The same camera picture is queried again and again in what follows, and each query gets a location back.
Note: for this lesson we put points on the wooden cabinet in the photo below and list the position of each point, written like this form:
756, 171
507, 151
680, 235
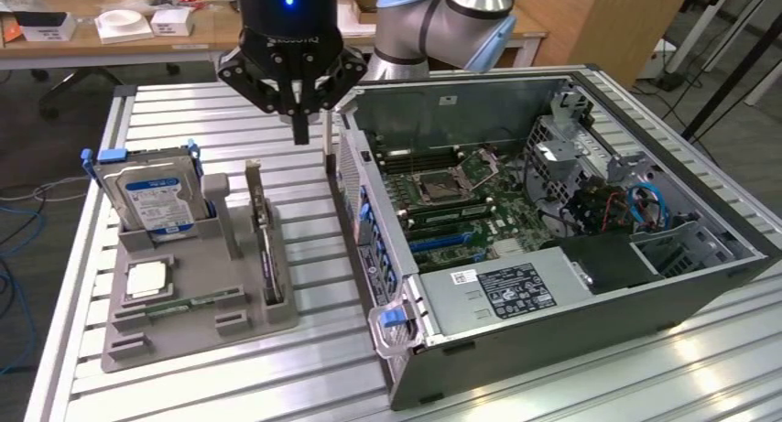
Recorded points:
612, 28

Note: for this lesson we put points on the metal disk bay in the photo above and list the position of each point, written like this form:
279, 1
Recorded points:
690, 248

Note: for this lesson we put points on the silver CPU chip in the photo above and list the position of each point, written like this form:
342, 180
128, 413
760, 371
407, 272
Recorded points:
147, 280

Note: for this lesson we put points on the white round part on base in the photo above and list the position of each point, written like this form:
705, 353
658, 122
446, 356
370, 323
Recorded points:
122, 24

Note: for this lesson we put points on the grey power supply unit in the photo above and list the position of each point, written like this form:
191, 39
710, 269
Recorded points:
489, 294

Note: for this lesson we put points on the black office chair base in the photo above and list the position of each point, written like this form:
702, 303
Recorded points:
79, 81

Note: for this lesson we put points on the green RAM stick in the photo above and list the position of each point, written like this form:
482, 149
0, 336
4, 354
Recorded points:
183, 302

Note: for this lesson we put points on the blue case latch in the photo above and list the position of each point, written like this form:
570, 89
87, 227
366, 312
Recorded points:
393, 315

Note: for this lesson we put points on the CPU socket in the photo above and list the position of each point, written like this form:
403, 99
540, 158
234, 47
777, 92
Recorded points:
438, 186

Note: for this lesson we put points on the long wooden desk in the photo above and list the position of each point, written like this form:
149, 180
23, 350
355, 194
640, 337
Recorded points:
122, 51

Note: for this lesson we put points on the white desk frame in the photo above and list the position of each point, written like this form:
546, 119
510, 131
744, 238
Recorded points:
690, 33

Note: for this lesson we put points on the stack of white papers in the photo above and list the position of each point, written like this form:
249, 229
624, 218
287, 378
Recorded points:
361, 26

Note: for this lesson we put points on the RAM stick with white label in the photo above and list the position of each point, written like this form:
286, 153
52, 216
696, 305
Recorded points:
453, 215

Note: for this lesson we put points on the grey plastic parts rack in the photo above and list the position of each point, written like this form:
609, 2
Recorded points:
202, 275

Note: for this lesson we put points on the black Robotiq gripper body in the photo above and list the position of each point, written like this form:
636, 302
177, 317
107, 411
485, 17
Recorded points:
287, 28

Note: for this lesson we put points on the open metal socket cover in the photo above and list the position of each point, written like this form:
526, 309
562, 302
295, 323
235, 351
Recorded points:
482, 168

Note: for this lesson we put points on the graphics card with metal bracket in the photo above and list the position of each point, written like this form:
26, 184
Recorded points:
270, 257

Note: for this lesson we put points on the blue card retainer strip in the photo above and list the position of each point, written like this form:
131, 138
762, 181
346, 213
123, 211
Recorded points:
381, 248

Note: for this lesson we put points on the black slanted stand pole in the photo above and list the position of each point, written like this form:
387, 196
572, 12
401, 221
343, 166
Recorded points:
733, 69

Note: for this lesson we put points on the hard disk in blue carrier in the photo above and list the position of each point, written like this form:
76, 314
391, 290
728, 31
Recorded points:
153, 198

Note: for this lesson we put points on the blue expansion slot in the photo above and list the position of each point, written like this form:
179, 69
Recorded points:
443, 242

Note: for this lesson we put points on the perforated metal drive cage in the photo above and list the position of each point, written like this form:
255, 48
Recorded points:
556, 165

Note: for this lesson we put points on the small white cardboard box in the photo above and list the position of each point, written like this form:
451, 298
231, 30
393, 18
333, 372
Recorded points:
173, 23

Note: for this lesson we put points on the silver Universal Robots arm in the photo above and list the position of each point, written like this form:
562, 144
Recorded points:
403, 33

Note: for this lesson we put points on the green motherboard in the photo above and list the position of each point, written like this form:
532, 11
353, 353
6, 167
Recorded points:
513, 211

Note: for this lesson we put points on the white box with black lid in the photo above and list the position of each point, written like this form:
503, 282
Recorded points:
46, 26

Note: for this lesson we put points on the black floor power adapter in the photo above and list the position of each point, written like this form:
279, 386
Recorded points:
670, 81

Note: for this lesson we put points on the open dark grey PC case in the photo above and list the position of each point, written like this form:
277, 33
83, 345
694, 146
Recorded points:
550, 349

